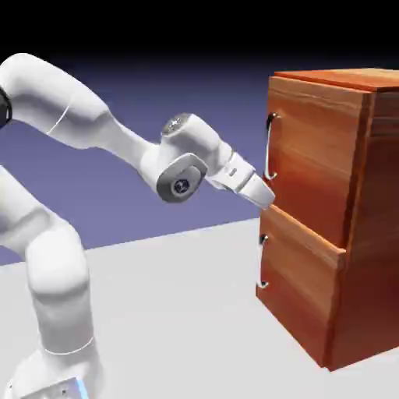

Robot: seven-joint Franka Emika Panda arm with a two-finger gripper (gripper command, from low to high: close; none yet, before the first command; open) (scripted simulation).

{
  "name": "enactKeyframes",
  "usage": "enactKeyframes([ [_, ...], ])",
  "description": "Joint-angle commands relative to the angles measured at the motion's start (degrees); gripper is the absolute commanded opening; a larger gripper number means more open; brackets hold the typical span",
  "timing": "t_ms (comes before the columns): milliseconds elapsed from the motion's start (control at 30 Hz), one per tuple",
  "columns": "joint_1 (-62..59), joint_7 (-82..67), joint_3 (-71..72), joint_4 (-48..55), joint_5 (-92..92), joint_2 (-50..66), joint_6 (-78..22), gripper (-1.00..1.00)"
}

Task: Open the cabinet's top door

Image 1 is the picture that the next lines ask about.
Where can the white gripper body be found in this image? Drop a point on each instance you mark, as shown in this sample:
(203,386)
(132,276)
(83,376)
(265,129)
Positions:
(256,189)

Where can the large wooden cabinet door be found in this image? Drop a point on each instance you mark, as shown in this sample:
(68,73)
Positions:
(314,162)

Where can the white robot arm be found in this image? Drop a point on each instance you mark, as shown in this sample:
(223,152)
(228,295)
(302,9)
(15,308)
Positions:
(78,121)

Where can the reddish wooden cabinet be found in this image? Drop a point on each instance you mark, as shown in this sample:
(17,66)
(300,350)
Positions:
(367,218)

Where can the small wooden cabinet door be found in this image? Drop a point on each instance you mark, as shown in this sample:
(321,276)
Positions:
(299,274)

